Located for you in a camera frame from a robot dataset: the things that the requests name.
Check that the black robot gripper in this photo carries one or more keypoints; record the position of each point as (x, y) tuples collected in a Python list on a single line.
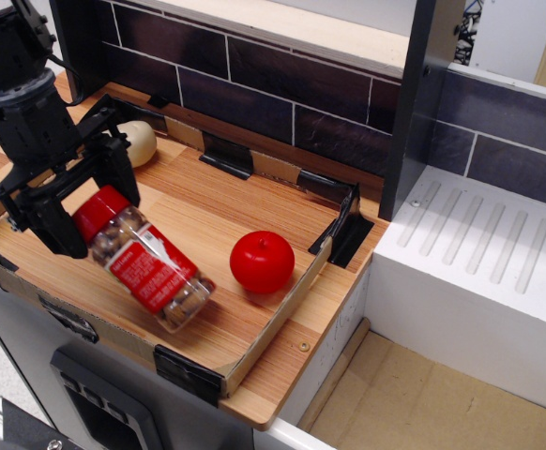
[(52, 156)]

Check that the red-capped basil spice bottle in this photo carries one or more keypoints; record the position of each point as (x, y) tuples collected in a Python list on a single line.
[(153, 270)]

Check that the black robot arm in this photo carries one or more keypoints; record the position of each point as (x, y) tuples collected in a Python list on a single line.
[(26, 45)]

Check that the cardboard fence with black tape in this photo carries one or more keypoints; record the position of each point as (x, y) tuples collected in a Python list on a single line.
[(204, 194)]

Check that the cream toy garlic bulb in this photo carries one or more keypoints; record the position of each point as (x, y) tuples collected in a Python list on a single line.
[(142, 142)]

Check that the red toy apple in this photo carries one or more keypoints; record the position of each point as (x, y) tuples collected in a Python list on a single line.
[(262, 262)]

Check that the grey oven control panel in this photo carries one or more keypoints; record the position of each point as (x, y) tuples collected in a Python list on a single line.
[(111, 417)]

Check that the white drainer sink unit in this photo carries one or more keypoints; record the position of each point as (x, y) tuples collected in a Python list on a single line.
[(460, 278)]

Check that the dark grey left post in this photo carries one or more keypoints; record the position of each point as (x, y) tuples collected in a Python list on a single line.
[(78, 28)]

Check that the dark grey vertical post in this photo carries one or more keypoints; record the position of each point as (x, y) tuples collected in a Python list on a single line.
[(431, 49)]

